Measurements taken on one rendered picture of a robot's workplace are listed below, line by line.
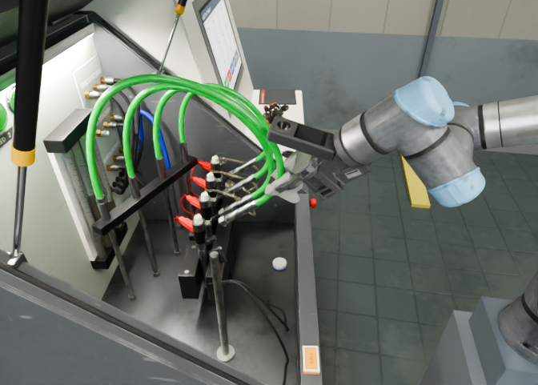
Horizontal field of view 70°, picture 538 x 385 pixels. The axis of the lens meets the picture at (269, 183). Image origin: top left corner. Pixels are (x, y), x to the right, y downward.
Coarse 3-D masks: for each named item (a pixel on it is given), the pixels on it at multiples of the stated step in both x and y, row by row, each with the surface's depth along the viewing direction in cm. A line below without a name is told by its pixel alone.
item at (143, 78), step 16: (128, 80) 64; (144, 80) 63; (160, 80) 63; (176, 80) 63; (112, 96) 66; (224, 96) 65; (96, 112) 67; (240, 112) 66; (256, 128) 68; (272, 144) 69; (96, 176) 76; (96, 192) 78
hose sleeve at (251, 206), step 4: (248, 204) 78; (252, 204) 78; (240, 208) 79; (244, 208) 78; (248, 208) 78; (252, 208) 78; (232, 212) 80; (236, 212) 79; (240, 212) 79; (244, 212) 79; (248, 212) 79; (228, 216) 80; (232, 216) 79; (236, 216) 79; (240, 216) 80; (228, 220) 80; (232, 220) 80
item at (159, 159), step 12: (204, 84) 81; (168, 96) 82; (228, 96) 82; (156, 108) 84; (156, 120) 86; (156, 132) 87; (156, 144) 89; (156, 156) 91; (264, 168) 92; (252, 180) 94; (228, 192) 96
